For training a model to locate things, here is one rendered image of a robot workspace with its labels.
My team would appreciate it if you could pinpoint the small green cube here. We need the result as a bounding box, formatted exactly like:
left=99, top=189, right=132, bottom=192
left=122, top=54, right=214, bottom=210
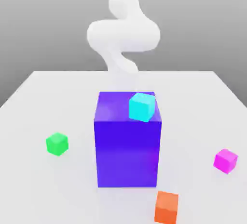
left=45, top=132, right=69, bottom=157

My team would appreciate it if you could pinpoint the small magenta cube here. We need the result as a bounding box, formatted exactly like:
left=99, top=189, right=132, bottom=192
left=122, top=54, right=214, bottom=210
left=213, top=148, right=239, bottom=175

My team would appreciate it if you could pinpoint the large purple box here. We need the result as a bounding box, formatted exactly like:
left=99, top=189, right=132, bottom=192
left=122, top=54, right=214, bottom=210
left=93, top=91, right=163, bottom=188

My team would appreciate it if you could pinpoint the small orange cube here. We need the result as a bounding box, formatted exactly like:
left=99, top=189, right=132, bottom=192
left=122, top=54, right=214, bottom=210
left=154, top=190, right=179, bottom=224

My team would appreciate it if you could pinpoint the small cyan cube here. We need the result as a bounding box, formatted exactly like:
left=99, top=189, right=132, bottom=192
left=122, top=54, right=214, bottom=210
left=128, top=92, right=156, bottom=123

